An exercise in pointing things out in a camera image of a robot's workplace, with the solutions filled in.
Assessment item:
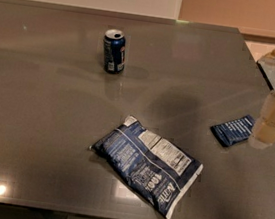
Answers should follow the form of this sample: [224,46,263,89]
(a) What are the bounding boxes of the blue Kettle chip bag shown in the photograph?
[91,116,203,219]

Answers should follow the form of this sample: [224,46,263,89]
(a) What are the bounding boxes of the blue pepsi can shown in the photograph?
[103,29,126,74]

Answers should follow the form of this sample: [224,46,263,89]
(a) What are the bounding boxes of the small blue snack packet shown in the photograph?
[210,115,255,148]

